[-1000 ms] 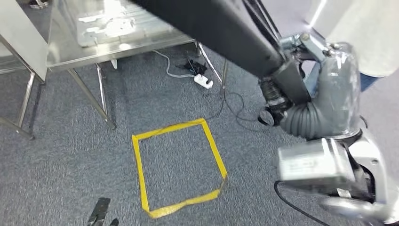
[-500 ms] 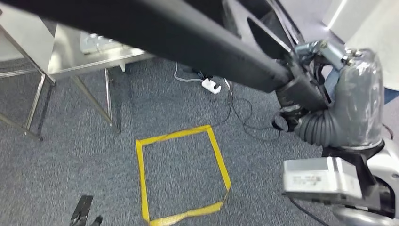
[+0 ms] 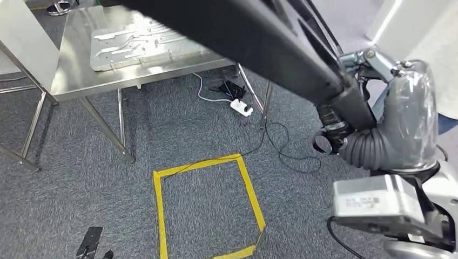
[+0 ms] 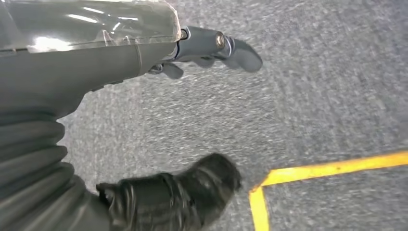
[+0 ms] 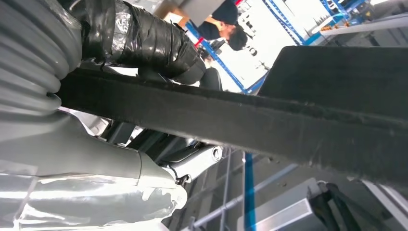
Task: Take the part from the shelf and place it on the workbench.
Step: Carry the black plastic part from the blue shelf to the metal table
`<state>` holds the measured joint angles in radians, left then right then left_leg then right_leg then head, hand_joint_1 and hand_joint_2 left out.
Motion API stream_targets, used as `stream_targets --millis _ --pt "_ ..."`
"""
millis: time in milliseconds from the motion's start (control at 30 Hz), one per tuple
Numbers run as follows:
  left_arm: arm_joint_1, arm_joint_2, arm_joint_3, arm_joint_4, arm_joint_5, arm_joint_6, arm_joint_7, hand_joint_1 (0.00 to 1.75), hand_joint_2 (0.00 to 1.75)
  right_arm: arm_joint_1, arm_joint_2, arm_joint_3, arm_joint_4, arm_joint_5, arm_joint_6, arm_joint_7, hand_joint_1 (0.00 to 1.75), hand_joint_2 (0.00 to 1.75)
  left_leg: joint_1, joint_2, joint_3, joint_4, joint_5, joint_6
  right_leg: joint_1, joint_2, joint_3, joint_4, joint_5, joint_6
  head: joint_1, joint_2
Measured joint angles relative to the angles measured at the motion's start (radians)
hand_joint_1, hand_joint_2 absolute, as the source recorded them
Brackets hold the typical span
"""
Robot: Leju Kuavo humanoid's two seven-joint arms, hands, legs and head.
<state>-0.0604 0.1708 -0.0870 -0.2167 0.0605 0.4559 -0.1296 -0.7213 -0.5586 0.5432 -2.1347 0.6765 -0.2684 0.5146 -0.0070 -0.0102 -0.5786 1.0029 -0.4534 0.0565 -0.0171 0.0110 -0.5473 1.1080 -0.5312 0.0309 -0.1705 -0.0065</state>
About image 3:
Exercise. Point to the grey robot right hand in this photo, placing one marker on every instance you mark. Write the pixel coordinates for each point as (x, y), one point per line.
(411, 114)

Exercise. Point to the black plastic frame part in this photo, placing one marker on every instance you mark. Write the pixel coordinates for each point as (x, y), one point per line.
(250, 39)

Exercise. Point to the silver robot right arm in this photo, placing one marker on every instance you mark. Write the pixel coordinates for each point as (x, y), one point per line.
(365, 150)

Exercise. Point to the stainless steel workbench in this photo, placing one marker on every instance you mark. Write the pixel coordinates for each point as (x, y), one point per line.
(78, 77)

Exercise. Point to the person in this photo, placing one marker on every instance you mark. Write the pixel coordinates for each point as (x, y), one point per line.
(429, 43)

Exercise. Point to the white power strip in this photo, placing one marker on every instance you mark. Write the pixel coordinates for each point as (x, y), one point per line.
(241, 108)

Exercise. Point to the black adapter bundle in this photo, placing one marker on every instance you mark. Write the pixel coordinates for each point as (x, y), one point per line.
(230, 90)

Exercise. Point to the yellow floor tape square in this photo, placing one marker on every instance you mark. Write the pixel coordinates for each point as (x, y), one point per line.
(159, 214)

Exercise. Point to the stamped aluminium plate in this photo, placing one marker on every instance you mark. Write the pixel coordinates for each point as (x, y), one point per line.
(143, 46)

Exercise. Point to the white panel board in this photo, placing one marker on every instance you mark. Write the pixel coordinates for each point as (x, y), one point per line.
(25, 43)

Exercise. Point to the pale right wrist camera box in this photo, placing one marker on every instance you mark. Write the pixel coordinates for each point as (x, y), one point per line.
(372, 196)

